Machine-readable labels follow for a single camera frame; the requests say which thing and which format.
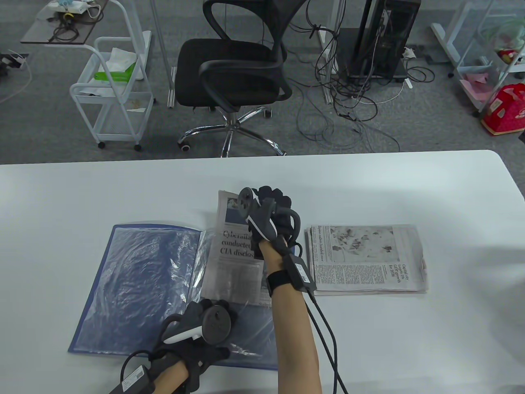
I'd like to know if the person's left forearm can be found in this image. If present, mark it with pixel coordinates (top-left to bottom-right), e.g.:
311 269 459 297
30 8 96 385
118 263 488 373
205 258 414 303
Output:
154 363 189 394

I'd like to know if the newspaper with building photo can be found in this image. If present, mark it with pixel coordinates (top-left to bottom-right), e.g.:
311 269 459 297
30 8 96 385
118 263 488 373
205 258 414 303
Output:
304 225 428 296

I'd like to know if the black tower stand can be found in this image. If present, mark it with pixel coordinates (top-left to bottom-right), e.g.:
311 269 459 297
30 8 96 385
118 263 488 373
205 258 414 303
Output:
336 28 409 80

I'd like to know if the white desk leg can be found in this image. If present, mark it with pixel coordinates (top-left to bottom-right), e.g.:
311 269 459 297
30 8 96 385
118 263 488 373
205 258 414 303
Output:
316 0 345 105

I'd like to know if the black wrist strap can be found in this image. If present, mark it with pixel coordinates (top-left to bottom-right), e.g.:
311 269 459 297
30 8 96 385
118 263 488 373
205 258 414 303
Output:
267 269 294 296

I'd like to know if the newspaper with blue masthead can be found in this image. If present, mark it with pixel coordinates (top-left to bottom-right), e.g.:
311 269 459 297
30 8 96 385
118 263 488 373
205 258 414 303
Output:
201 190 273 306

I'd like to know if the black wrist sensor box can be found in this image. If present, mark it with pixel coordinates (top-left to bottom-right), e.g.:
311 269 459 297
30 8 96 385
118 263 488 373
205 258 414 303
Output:
284 254 315 293
109 365 155 394

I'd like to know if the black round-top controller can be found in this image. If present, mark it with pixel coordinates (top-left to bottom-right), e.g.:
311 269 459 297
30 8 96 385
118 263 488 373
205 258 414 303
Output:
161 302 233 345
237 188 281 243

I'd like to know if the white device with cables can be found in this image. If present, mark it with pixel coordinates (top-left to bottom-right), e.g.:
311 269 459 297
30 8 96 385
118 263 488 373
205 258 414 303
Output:
46 0 101 19

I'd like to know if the plush toy in plastic bag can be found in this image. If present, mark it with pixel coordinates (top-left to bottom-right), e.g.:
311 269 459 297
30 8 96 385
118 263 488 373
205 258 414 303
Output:
490 16 525 66

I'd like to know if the person's right hand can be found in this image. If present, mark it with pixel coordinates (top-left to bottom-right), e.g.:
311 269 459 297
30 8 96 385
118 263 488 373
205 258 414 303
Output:
246 186 304 259

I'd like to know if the black glove cable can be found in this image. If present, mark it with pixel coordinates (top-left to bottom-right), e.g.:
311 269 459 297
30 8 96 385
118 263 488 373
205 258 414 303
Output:
306 287 349 394
120 350 154 380

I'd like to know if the white tissue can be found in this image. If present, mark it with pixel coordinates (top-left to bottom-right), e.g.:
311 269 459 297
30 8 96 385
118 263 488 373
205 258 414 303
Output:
106 47 138 70

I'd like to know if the black office chair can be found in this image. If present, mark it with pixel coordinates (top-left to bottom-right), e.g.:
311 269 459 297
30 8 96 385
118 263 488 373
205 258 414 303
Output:
176 0 308 158

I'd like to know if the green tissue box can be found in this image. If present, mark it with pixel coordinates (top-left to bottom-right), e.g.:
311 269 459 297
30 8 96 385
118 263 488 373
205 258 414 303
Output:
94 62 138 82

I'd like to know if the person's left hand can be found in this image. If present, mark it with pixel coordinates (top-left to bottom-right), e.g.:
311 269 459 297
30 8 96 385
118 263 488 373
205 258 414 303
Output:
150 300 238 394

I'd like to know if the blue file folder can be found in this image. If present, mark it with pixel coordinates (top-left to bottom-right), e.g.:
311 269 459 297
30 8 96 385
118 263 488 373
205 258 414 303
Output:
68 224 294 371

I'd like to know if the white rolling cart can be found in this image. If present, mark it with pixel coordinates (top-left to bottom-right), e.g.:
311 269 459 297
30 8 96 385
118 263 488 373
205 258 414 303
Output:
43 0 156 151

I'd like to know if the red bag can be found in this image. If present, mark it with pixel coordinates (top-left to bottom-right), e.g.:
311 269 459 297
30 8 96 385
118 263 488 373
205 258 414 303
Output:
481 83 525 136

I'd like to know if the black device on floor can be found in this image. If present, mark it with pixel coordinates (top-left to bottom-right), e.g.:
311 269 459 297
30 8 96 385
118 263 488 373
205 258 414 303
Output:
0 53 29 76

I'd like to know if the white wire shelf cart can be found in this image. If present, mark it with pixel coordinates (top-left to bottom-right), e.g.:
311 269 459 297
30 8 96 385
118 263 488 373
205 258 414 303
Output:
447 0 525 117

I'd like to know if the tangle of black cables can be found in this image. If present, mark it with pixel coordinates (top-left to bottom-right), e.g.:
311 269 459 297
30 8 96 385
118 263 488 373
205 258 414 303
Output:
287 16 435 152

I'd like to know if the black coiled cable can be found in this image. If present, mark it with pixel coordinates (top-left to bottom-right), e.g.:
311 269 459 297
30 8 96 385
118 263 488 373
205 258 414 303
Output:
49 16 78 41

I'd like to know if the person's right forearm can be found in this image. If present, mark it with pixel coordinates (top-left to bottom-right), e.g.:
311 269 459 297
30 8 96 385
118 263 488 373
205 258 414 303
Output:
260 240 322 394

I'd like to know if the white floor cable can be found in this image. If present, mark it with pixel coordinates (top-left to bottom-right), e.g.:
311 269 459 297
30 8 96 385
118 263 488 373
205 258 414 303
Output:
0 49 33 103

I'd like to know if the black computer tower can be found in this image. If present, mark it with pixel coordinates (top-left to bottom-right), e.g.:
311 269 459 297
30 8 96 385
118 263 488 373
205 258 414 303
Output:
349 0 421 78

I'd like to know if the pink paper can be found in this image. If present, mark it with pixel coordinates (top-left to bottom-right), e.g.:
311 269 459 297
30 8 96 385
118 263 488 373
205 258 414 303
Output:
459 73 503 108

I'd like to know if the white desk leg frame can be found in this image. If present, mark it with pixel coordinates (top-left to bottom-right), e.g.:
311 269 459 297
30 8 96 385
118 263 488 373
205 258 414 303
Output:
431 0 493 68

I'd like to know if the newspaper with grey animal photo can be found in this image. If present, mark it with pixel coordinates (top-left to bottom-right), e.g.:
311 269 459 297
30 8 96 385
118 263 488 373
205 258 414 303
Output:
306 224 428 295

